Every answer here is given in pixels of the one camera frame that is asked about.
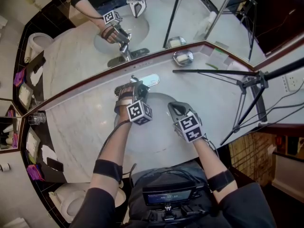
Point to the clear drinking glass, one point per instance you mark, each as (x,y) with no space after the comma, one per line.
(37,118)

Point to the wall mirror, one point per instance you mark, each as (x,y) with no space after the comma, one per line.
(166,20)

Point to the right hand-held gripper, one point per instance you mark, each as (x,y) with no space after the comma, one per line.
(188,128)

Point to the clear plastic sachet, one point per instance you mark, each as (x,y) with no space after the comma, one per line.
(217,57)

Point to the person's left forearm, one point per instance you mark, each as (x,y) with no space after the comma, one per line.
(111,151)

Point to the chest-mounted screen device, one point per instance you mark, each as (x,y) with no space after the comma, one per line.
(167,196)

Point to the person's left hand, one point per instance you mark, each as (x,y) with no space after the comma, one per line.
(124,98)

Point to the person's dark shirt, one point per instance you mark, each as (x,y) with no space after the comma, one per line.
(247,210)

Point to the white toilet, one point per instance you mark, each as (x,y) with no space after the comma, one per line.
(71,201)

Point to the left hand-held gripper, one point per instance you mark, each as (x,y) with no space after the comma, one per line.
(139,113)

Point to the metal soap dish with soap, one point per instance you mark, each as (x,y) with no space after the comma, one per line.
(183,57)

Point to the black tripod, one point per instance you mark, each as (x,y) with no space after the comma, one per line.
(251,79)

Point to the purple packet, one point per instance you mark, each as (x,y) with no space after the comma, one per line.
(35,172)

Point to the black phone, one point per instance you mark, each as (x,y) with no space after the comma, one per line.
(55,164)

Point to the white wall socket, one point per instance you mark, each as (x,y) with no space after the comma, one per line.
(292,82)

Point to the person's right forearm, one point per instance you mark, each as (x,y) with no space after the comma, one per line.
(211,160)

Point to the chrome sink faucet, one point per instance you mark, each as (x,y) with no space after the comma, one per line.
(150,79)

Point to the white amenity tray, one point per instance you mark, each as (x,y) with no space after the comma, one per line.
(32,144)

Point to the green-tipped small packet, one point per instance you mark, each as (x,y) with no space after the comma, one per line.
(211,66)

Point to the white sink basin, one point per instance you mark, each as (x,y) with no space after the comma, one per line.
(161,132)

